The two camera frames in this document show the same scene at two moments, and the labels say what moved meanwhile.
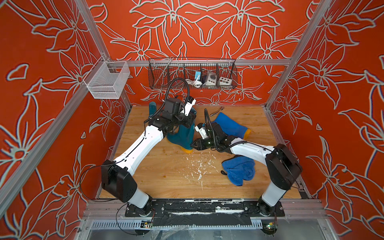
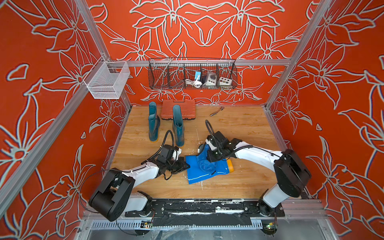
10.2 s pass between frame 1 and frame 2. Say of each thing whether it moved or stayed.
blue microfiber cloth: moved
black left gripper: moved
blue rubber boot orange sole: moved
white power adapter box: stayed
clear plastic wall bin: stayed
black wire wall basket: stayed
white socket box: stayed
